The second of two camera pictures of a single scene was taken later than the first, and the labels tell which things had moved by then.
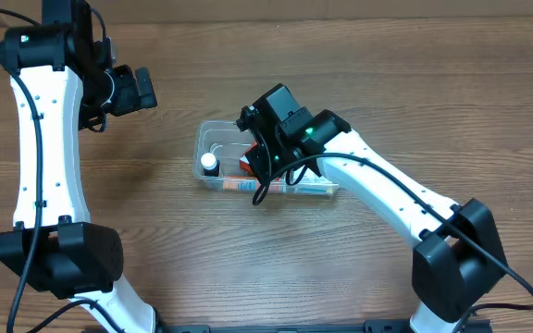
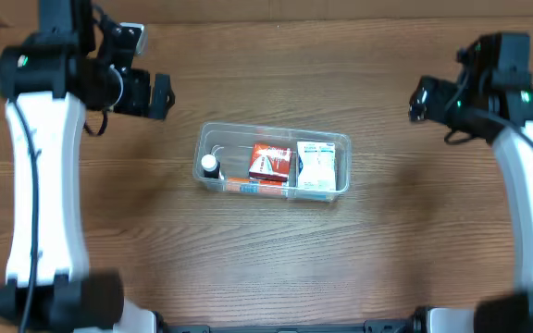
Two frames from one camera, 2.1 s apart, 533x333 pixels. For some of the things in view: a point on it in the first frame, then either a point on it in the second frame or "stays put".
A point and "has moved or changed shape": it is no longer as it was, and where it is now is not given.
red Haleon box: (245, 163) has moved or changed shape
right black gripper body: (252, 118) -> (420, 99)
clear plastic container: (219, 166) stays put
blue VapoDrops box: (314, 189) has moved or changed shape
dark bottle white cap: (210, 164) stays put
